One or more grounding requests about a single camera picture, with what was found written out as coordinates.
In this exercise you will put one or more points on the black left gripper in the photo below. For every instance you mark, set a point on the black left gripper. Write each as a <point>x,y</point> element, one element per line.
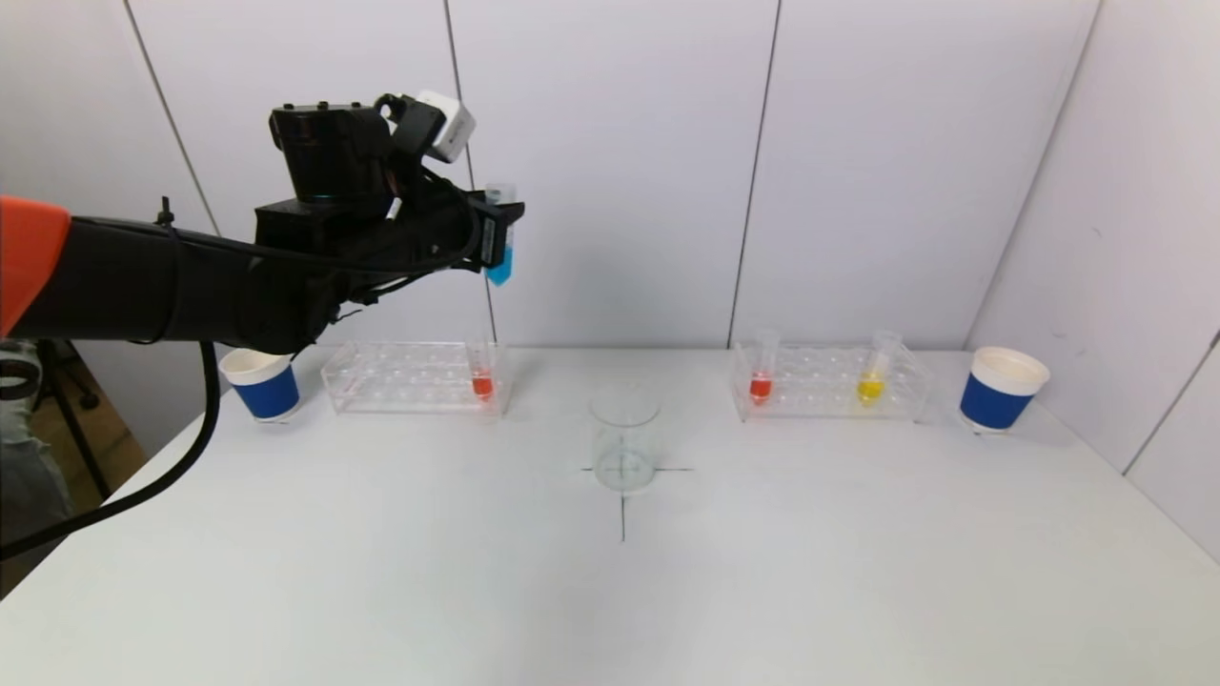
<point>490,242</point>

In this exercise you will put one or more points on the test tube with blue pigment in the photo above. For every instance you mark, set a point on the test tube with blue pigment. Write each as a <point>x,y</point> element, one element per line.
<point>500,273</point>

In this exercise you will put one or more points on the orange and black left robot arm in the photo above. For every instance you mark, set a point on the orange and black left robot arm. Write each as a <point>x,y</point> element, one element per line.
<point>143,281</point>

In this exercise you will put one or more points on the test tube with red pigment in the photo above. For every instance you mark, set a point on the test tube with red pigment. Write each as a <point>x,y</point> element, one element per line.
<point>760,388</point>
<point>483,385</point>

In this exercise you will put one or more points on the clear acrylic test tube rack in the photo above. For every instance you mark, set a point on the clear acrylic test tube rack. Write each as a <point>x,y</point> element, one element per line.
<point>820,386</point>
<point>410,386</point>

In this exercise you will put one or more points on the clear glass beaker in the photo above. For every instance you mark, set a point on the clear glass beaker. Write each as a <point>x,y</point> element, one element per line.
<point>624,457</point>

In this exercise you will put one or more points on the test tube with yellow pigment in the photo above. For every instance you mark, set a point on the test tube with yellow pigment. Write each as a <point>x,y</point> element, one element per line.
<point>868,389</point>

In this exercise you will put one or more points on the white paper cup blue sleeve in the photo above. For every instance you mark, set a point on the white paper cup blue sleeve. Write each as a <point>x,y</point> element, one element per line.
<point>269,395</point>
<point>991,402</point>

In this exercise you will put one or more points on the person in grey jeans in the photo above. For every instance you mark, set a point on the person in grey jeans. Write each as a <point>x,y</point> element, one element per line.
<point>24,457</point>

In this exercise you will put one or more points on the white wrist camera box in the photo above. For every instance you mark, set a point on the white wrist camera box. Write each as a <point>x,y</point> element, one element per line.
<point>448,124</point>

